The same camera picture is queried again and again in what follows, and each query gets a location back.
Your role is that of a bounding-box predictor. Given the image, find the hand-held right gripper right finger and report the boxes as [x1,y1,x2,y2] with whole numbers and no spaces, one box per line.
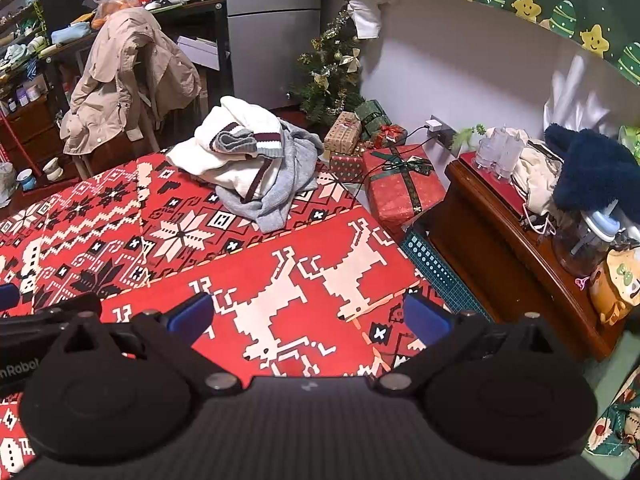
[375,292,568,395]

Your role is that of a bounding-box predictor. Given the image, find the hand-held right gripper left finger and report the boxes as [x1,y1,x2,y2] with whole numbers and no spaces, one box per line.
[45,293,242,397]

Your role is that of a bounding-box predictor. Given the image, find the white knit vest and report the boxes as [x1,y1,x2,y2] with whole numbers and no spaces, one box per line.
[165,95,288,201]

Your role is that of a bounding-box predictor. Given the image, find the green grid cutting mat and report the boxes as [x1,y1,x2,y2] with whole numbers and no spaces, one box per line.
[402,227,493,323]

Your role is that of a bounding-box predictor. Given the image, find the wooden nightstand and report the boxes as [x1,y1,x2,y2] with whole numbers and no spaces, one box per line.
[429,152,640,361]

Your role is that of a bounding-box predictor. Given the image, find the large red gift box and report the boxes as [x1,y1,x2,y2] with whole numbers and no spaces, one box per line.
[362,144,447,228]

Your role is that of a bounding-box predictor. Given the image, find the red patterned blanket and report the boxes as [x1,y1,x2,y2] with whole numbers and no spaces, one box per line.
[0,147,451,480]

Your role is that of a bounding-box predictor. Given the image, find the wooden drawer cabinet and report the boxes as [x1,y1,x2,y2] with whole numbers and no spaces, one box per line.
[0,95,76,171]

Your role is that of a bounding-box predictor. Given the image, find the red dotted gift box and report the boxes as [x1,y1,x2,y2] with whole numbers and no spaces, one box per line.
[330,154,365,183]

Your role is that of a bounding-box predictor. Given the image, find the clear plastic cup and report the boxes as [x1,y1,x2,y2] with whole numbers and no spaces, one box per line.
[475,132,501,171]
[495,127,523,181]

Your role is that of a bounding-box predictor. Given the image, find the grey sweater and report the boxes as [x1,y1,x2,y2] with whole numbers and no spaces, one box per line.
[212,120,326,233]

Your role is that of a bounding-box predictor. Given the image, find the clear bottle blue lid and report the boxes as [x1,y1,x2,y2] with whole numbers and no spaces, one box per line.
[552,205,626,278]

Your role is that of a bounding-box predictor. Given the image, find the cream cloth bag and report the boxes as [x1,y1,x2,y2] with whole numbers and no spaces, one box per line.
[512,130,566,226]

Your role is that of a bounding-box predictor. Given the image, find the small red gift box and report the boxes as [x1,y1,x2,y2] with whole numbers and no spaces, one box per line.
[377,124,408,148]

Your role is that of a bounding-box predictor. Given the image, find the small green plant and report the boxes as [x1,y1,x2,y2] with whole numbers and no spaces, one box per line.
[450,124,488,151]

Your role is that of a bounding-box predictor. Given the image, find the beige chair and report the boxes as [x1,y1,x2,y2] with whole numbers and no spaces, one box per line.
[72,42,163,181]

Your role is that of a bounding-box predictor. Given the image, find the yellow cartoon container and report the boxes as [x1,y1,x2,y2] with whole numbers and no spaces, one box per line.
[590,250,640,326]

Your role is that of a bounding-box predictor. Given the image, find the kraft paper gift box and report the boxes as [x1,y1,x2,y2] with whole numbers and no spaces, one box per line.
[324,111,362,156]

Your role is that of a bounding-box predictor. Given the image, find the green gift box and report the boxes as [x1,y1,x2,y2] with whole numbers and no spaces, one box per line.
[354,100,393,141]

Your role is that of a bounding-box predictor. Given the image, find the Christmas patterned rug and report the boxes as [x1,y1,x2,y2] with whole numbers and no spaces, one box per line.
[585,375,640,461]

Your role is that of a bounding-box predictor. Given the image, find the dark blue fluffy cloth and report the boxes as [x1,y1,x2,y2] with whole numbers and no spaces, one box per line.
[544,124,640,223]

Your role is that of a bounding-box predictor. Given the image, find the beige jacket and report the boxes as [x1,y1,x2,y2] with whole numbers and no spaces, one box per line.
[60,7,202,156]

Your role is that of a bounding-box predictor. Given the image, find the small Christmas tree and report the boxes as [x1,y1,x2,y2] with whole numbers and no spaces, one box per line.
[287,7,363,126]

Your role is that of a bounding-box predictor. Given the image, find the white paper box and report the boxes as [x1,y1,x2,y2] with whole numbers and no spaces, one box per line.
[177,35,221,71]

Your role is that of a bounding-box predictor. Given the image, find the black storage shelf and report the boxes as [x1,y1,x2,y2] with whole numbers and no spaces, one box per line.
[0,0,61,111]

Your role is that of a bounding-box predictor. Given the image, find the clear plastic wrap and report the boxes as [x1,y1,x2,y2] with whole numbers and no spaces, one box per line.
[545,55,621,136]

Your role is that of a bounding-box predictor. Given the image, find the light blue cloth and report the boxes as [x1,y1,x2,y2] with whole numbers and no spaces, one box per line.
[50,25,93,43]

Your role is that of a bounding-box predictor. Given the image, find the grey refrigerator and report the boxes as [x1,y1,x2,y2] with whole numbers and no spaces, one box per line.
[225,0,321,111]

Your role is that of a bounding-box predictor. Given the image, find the black metal table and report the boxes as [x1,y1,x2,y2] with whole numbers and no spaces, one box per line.
[40,0,231,126]

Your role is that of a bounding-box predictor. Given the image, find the white hanging cloth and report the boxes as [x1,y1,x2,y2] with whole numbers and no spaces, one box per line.
[347,0,383,41]

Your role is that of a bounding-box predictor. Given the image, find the black cable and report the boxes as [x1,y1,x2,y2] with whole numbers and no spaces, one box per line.
[350,127,436,211]

